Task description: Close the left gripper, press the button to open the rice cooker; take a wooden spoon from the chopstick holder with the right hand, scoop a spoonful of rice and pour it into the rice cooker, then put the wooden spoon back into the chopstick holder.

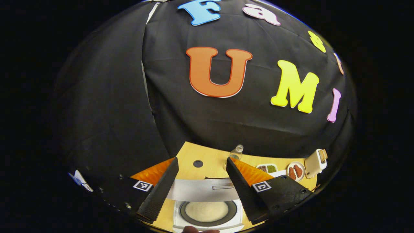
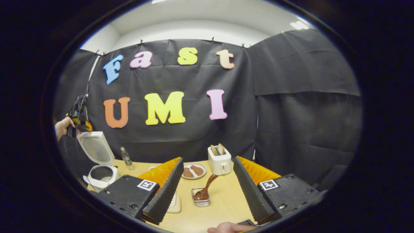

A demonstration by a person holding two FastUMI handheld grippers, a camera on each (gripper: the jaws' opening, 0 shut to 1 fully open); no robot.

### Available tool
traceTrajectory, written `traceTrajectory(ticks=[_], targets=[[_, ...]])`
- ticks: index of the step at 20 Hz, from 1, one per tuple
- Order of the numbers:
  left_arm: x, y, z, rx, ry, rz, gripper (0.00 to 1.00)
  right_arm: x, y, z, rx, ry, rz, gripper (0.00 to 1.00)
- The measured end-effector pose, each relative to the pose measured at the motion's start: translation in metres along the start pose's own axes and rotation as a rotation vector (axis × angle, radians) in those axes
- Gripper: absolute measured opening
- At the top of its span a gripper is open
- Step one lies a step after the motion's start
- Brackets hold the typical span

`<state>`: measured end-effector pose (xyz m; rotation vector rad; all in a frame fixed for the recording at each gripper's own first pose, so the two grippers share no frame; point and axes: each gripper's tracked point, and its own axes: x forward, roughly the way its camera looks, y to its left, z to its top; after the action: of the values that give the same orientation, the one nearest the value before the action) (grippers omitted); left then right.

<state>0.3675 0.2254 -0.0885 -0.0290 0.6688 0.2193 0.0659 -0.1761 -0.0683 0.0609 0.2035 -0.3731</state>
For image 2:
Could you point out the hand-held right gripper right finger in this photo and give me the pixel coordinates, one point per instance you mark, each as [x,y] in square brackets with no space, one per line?
[250,194]

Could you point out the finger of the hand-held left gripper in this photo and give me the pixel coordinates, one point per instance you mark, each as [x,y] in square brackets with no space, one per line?
[88,127]

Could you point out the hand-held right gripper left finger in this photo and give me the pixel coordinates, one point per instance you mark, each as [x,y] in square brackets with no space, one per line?
[165,197]

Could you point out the clear container of rice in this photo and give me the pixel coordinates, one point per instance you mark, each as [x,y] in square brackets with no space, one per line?
[177,207]

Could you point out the white rice cooker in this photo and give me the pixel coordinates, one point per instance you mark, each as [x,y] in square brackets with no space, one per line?
[97,150]

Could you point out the brown wooden spoon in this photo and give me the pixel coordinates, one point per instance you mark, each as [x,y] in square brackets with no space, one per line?
[208,184]

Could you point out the white divided bean tray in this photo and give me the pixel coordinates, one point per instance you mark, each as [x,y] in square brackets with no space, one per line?
[152,168]

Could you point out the white round plate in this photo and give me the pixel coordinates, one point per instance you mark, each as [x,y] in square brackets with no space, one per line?
[200,177]

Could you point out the white toaster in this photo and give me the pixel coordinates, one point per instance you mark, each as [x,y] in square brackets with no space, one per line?
[220,165]

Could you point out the clear plastic water bottle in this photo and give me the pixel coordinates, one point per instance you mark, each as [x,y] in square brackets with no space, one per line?
[126,160]

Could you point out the toast slice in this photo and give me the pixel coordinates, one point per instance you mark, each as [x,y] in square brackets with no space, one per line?
[214,150]
[222,149]

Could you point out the black backdrop cloth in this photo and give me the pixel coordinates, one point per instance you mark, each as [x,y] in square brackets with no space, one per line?
[291,113]

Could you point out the ceiling light panel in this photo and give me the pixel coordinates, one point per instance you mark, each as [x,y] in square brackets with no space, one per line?
[299,25]
[159,1]

